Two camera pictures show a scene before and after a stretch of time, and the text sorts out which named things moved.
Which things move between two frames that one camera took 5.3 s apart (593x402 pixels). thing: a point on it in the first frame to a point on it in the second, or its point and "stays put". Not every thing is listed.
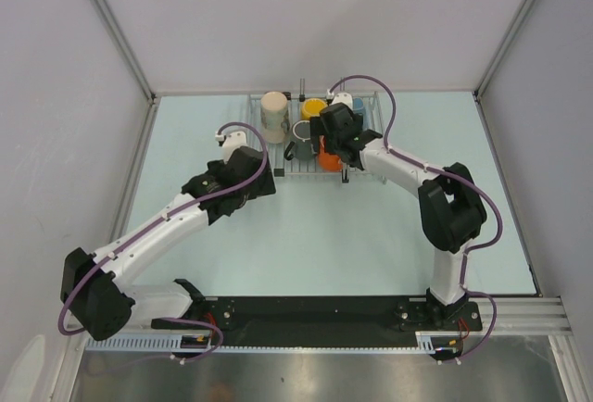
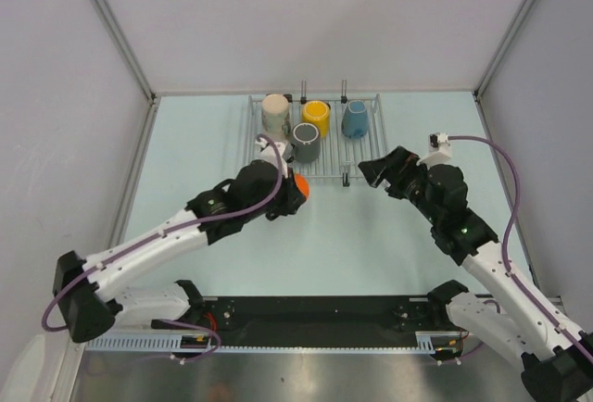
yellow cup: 311,107 stays put
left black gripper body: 263,186 to 283,202
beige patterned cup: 274,117 stays put
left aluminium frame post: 122,38 stays put
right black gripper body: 318,128 to 410,183
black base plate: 335,320 stays put
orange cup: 328,162 to 302,184
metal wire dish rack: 281,122 stays put
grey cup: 304,148 stays put
